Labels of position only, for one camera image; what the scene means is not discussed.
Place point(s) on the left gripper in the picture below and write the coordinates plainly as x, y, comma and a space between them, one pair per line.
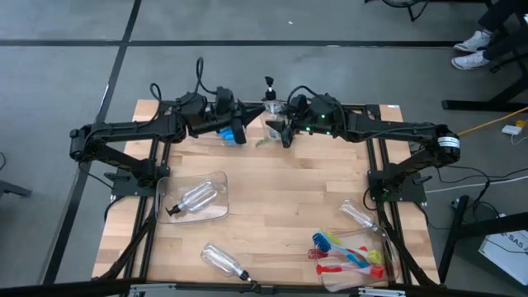
224, 117

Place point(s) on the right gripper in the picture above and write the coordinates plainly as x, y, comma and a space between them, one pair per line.
319, 117

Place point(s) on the blue sponge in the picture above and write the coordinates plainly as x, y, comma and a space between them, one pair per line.
227, 136

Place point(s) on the clear plastic bin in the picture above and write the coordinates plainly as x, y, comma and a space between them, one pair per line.
350, 284
214, 216
206, 139

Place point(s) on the blue dish brush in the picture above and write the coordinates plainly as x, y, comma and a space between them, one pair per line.
321, 243

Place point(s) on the red dish brush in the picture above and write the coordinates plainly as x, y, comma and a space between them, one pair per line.
315, 253
326, 269

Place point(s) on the green dish brush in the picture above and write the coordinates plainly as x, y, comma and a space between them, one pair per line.
374, 256

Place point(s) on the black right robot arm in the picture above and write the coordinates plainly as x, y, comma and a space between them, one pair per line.
392, 128

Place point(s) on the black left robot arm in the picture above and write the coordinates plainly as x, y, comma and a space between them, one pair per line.
132, 130

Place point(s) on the black chair base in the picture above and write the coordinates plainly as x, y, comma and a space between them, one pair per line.
411, 14

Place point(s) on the black desk base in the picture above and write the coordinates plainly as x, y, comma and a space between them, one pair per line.
474, 106

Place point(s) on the person's white shoe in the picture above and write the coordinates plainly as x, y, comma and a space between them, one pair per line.
470, 61
472, 41

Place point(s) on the black stand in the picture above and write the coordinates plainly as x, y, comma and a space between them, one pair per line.
454, 235

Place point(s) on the white power adapter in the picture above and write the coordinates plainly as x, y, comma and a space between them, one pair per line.
511, 130

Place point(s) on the yellow plug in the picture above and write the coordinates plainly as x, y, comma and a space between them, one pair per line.
522, 123

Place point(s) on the person's leg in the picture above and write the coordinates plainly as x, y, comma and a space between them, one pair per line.
509, 43
505, 14

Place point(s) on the black furniture foot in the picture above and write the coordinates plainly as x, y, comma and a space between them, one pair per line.
14, 189

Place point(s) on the white cardboard box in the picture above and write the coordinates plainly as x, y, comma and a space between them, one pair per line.
507, 255

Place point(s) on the black aluminium frame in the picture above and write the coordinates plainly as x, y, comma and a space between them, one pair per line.
123, 256

